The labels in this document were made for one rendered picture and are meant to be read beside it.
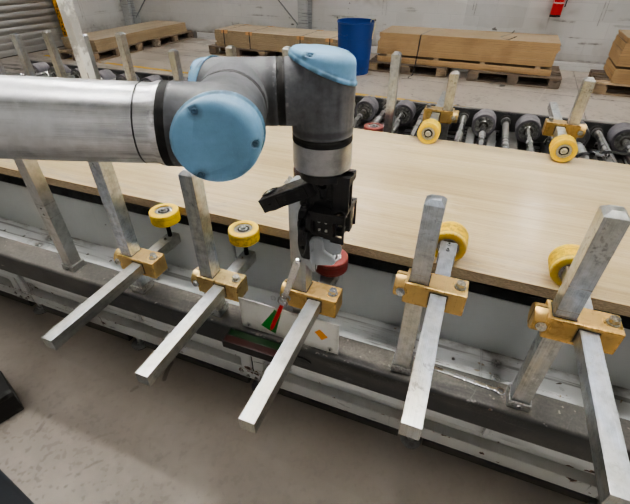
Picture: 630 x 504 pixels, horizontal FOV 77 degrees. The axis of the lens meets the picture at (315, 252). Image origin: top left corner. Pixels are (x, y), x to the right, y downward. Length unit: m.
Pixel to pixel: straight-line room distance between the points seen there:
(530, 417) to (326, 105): 0.75
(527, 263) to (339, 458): 0.99
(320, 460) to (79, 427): 0.94
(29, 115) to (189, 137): 0.16
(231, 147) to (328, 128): 0.18
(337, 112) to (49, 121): 0.33
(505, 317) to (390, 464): 0.78
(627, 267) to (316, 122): 0.83
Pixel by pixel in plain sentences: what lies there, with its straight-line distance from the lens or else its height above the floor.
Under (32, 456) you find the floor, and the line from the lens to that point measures 1.94.
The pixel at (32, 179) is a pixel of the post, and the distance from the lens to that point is 1.27.
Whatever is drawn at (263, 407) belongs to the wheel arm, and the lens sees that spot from 0.73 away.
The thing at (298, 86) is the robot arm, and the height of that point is 1.34.
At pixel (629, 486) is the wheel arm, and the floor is 0.96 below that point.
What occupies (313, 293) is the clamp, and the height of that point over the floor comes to 0.87.
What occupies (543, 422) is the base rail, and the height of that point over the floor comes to 0.70.
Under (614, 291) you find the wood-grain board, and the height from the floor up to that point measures 0.90.
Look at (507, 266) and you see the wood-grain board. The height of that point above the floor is 0.90.
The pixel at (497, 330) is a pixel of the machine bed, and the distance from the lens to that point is 1.14.
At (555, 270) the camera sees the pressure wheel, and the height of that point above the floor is 0.94.
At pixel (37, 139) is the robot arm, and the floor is 1.32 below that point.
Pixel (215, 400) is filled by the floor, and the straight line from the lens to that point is 1.80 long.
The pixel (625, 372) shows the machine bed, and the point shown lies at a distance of 1.25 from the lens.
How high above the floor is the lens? 1.47
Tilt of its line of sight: 37 degrees down
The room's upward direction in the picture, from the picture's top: straight up
